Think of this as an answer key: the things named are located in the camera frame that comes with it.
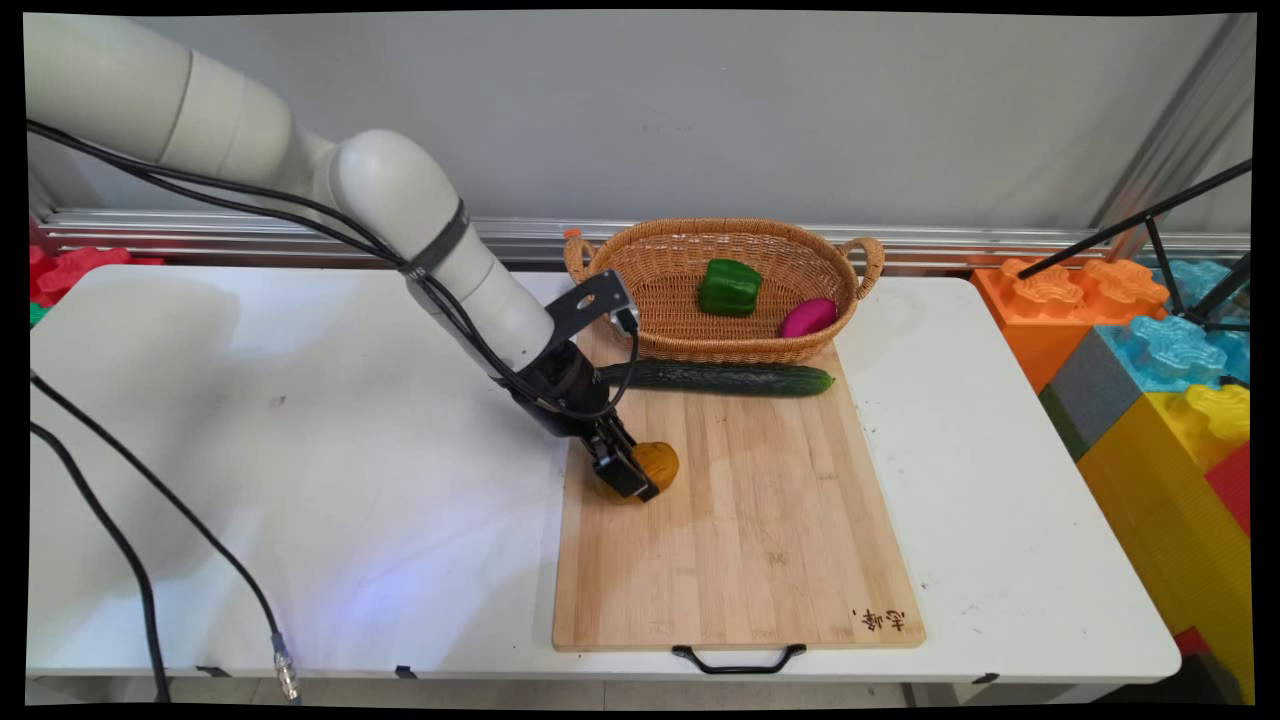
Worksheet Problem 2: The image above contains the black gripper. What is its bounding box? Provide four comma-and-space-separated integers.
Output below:
498, 338, 661, 503

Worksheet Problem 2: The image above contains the yellow toy bell pepper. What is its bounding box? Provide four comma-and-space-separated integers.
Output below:
590, 440, 681, 506

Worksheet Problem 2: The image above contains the dark green cucumber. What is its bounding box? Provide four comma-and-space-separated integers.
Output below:
597, 360, 836, 399

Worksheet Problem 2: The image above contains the bamboo cutting board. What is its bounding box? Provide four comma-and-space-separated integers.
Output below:
552, 322, 927, 653

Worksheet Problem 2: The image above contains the green toy bell pepper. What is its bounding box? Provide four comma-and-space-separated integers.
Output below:
697, 258, 764, 318

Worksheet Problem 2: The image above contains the magenta oval toy vegetable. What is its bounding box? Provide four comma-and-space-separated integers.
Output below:
778, 297, 839, 340

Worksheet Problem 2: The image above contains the orange foam building block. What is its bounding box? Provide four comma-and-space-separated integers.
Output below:
972, 258, 1171, 393

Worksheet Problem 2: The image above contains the grey foam building block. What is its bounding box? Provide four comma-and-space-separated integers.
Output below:
1038, 330, 1143, 461

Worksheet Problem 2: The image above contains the blue foam building block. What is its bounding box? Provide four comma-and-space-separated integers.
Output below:
1097, 260, 1251, 393

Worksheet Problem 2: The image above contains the red foam block pile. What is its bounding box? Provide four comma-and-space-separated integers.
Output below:
30, 245, 166, 308

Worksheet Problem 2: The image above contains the black tripod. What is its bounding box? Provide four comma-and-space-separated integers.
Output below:
1018, 160, 1253, 333

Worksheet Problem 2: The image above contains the red foam building block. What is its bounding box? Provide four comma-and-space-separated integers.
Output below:
1205, 445, 1251, 536

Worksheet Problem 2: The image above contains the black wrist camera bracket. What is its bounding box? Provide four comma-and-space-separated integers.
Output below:
545, 270, 642, 347

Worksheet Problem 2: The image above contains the woven wicker basket with handles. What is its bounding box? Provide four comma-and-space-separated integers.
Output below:
563, 218, 886, 365

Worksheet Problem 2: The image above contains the black cutting board handle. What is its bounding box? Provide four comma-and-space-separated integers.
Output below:
672, 644, 807, 676

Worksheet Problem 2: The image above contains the black strap on arm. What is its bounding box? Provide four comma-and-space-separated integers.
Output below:
400, 200, 471, 281

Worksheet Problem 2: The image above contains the aluminium frame rail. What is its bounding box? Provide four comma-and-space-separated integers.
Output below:
40, 208, 1251, 273

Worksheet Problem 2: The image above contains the black cable with metal plug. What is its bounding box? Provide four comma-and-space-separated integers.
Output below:
30, 372, 303, 703

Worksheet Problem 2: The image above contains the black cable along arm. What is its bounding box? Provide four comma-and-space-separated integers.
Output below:
27, 120, 642, 423

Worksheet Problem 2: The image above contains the black table cable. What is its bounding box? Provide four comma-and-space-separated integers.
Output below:
30, 422, 173, 703

